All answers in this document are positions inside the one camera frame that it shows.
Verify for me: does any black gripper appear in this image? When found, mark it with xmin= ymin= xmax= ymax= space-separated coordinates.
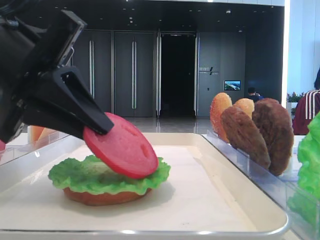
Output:
xmin=0 ymin=19 xmax=114 ymax=143

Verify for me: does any red tomato slice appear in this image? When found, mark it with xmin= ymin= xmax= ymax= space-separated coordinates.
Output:
xmin=83 ymin=112 xmax=159 ymax=179

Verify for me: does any leaning yellow cheese slice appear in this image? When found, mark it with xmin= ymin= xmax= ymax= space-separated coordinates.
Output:
xmin=38 ymin=127 xmax=57 ymax=141

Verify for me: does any tall orange cheese slice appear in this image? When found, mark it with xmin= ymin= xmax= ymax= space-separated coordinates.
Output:
xmin=27 ymin=125 xmax=45 ymax=143

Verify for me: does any green lettuce leaf on bun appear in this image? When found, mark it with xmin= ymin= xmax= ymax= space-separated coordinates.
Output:
xmin=48 ymin=154 xmax=171 ymax=195

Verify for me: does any bottom bread bun slice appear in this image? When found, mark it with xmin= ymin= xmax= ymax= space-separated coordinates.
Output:
xmin=63 ymin=188 xmax=152 ymax=206

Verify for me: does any large orange bread slice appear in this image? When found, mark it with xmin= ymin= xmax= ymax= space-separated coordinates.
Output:
xmin=209 ymin=92 xmax=232 ymax=144

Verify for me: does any front brown meat patty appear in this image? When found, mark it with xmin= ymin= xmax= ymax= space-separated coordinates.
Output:
xmin=220 ymin=106 xmax=271 ymax=170

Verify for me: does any brown meat patty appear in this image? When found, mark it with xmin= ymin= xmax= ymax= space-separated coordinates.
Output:
xmin=220 ymin=106 xmax=271 ymax=170
xmin=252 ymin=98 xmax=294 ymax=176

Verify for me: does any small orange bread slice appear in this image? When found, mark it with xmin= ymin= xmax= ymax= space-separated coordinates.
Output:
xmin=233 ymin=98 xmax=255 ymax=119

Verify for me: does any rear brown meat patty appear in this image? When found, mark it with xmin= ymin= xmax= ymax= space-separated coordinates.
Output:
xmin=252 ymin=98 xmax=294 ymax=176

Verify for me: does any green lettuce in rack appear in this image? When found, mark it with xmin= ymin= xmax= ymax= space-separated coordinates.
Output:
xmin=287 ymin=115 xmax=320 ymax=226

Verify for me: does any left clear acrylic rack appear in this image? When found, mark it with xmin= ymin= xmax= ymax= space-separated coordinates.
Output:
xmin=0 ymin=131 xmax=68 ymax=165

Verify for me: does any clear acrylic rack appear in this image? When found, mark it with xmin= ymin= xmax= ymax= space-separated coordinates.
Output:
xmin=202 ymin=130 xmax=320 ymax=240
xmin=0 ymin=131 xmax=68 ymax=165

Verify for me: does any white rectangular tray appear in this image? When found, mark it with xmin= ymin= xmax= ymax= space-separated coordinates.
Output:
xmin=0 ymin=133 xmax=290 ymax=240

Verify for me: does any person in blue shirt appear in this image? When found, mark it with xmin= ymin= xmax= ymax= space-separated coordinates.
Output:
xmin=247 ymin=87 xmax=264 ymax=103

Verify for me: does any flower planter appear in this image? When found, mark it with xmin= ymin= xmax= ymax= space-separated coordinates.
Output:
xmin=286 ymin=92 xmax=305 ymax=116

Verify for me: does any person in maroon striped jacket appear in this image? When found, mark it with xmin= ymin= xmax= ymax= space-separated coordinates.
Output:
xmin=292 ymin=70 xmax=320 ymax=136

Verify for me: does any right clear acrylic rack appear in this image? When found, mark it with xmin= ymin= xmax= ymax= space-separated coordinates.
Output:
xmin=202 ymin=130 xmax=320 ymax=240

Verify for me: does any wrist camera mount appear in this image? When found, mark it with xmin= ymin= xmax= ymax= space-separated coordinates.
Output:
xmin=36 ymin=10 xmax=87 ymax=69

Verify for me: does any wall mounted screen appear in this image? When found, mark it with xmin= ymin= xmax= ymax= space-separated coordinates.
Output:
xmin=224 ymin=80 xmax=241 ymax=91

